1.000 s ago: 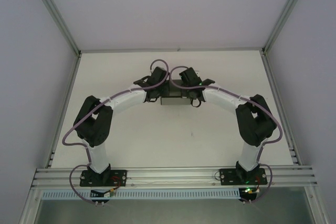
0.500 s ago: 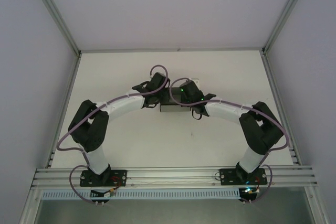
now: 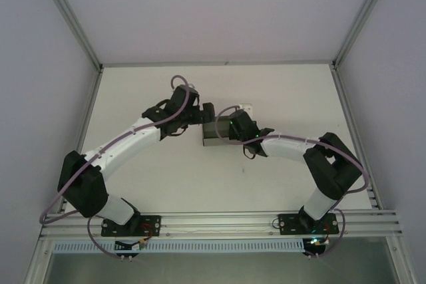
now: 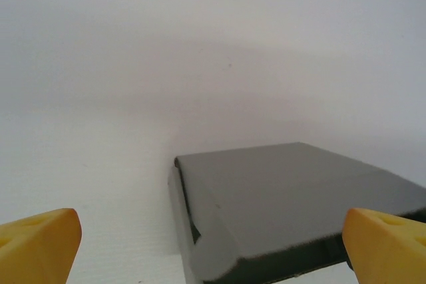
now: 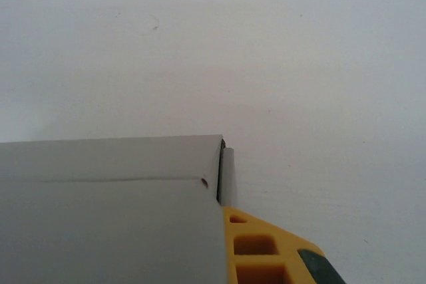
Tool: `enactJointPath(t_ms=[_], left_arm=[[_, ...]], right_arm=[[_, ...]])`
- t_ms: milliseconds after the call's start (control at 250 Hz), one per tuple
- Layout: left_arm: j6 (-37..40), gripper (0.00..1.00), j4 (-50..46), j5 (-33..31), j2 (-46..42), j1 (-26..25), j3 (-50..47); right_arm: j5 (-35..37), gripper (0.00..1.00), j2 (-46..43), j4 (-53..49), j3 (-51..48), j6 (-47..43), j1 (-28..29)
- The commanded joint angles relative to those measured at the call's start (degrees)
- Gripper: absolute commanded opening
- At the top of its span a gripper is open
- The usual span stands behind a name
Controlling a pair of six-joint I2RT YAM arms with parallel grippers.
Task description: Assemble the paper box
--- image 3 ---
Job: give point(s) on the aluminium frame post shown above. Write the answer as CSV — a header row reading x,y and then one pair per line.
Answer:
x,y
362,14
70,14

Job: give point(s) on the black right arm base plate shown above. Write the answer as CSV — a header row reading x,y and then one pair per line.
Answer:
x,y
291,224

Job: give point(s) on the aluminium table edge rail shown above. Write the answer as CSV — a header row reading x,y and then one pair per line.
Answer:
x,y
216,63
352,124
91,97

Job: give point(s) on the grey metal panel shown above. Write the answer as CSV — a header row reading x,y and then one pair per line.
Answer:
x,y
216,270

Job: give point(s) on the grey paper box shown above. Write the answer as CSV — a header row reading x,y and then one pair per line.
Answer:
x,y
211,135

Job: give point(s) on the aluminium mounting rail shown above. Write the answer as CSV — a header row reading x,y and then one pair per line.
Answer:
x,y
216,222

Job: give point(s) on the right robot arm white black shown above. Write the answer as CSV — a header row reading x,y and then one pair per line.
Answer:
x,y
286,146

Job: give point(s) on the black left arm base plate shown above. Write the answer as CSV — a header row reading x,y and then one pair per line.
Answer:
x,y
149,224

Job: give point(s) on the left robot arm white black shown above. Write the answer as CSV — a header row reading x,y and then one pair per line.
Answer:
x,y
126,144

